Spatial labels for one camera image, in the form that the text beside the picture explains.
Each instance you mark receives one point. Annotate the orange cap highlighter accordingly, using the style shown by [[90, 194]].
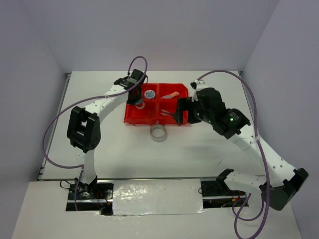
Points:
[[170, 96]]

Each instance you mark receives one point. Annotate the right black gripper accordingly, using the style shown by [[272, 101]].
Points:
[[183, 103]]

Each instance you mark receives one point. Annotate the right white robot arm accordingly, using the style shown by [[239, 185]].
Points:
[[281, 180]]

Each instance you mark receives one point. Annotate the red four-compartment bin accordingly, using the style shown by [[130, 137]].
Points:
[[150, 114]]

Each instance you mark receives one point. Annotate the silver foil cover plate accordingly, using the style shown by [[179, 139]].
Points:
[[157, 197]]

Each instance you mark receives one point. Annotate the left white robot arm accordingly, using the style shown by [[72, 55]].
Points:
[[84, 130]]

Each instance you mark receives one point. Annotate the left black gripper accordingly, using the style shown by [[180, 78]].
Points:
[[137, 101]]

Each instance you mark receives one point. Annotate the large grey tape roll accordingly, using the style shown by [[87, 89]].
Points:
[[157, 133]]

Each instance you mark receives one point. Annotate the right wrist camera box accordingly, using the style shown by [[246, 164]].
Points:
[[198, 85]]

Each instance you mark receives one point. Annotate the small clear tape roll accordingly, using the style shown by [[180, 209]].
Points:
[[140, 106]]

